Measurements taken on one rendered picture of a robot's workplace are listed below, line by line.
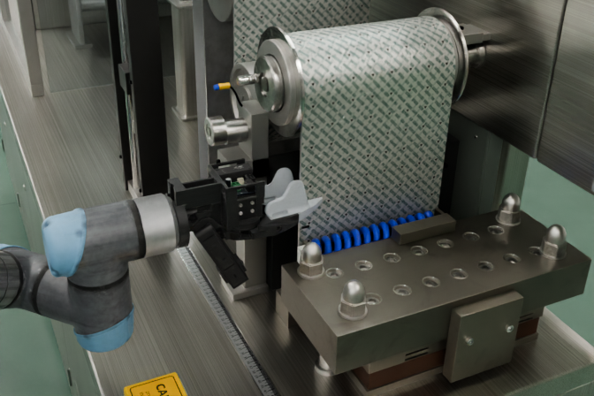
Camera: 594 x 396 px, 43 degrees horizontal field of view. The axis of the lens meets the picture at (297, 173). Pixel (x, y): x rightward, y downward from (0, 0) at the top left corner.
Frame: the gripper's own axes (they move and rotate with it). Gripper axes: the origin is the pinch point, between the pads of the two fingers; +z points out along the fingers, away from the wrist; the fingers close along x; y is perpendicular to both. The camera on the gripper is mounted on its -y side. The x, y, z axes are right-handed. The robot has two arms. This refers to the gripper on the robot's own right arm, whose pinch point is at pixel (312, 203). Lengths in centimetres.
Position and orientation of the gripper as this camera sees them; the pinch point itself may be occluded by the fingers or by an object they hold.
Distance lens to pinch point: 103.4
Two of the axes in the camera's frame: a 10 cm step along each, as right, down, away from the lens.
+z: 9.0, -1.8, 3.9
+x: -4.3, -4.3, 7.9
